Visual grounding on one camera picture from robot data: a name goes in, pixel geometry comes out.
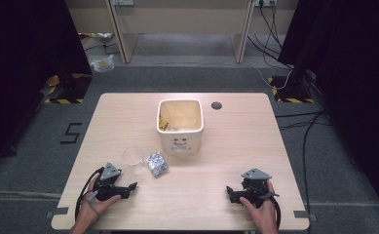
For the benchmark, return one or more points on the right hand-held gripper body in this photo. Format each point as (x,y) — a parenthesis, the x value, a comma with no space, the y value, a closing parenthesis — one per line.
(253,190)

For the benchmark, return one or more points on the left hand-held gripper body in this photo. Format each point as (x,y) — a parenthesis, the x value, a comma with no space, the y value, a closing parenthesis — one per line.
(107,190)

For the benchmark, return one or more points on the clear plastic cup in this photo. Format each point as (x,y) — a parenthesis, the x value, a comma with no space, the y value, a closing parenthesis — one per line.
(133,161)

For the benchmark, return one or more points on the silver foil wrapper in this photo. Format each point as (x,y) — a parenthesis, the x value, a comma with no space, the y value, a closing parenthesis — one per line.
(157,164)

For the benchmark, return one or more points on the white square bin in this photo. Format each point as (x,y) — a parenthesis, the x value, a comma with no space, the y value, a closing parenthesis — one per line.
(180,145)

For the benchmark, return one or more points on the person's left hand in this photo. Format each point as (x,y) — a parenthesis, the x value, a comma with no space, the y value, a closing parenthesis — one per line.
(89,209)

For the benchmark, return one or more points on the person's right hand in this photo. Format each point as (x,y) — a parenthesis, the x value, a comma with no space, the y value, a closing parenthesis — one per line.
(265,216)

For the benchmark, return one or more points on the grey tape piece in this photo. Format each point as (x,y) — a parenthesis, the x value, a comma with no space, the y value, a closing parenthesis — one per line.
(302,214)
(58,212)

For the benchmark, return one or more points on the yellow wrapper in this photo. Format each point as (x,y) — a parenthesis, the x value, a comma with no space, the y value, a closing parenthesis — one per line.
(163,125)

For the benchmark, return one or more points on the round dark table grommet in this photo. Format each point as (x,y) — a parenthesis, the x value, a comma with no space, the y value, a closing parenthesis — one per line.
(216,105)

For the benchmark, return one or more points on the stand base with hazard tape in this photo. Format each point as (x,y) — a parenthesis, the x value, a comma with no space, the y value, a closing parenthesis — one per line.
(291,92)
(68,91)

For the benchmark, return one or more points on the clear plastic bag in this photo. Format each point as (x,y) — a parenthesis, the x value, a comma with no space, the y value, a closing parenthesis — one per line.
(102,63)

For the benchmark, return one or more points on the black curtain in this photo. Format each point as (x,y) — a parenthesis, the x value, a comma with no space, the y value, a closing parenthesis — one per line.
(356,81)
(21,65)

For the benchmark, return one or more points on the crumpled silver foil sheet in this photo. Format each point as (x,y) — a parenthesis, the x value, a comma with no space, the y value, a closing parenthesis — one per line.
(101,35)

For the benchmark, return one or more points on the light wooden desk frame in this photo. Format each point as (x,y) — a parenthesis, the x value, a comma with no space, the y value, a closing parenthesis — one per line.
(122,42)

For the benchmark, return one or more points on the white wall socket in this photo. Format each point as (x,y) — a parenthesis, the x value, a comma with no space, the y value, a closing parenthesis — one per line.
(265,2)

